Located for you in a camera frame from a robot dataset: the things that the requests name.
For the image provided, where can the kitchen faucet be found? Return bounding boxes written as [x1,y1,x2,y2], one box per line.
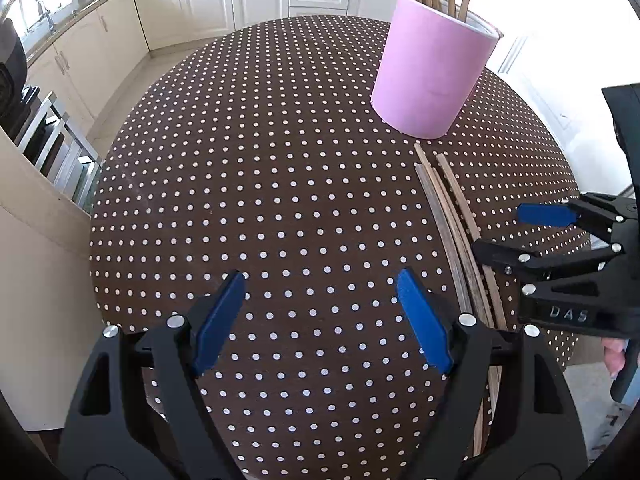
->
[37,0,56,33]

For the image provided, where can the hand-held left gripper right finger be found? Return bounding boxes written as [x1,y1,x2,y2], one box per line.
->
[396,267,588,480]

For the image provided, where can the brown polka dot tablecloth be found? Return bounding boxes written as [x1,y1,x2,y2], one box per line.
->
[89,14,593,480]

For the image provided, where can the black air fryer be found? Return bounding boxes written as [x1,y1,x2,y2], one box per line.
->
[0,17,28,131]

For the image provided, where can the pink cylindrical utensil holder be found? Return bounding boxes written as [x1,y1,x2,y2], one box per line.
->
[371,0,505,140]

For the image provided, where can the person's right hand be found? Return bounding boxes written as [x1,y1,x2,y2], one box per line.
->
[601,337,626,380]

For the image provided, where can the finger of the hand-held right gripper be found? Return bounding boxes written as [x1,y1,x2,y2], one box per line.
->
[516,191,633,244]
[471,237,628,283]

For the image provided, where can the white door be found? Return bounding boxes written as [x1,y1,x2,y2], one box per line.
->
[470,0,640,201]

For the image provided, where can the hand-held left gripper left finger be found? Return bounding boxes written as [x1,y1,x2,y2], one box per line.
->
[57,270,247,480]

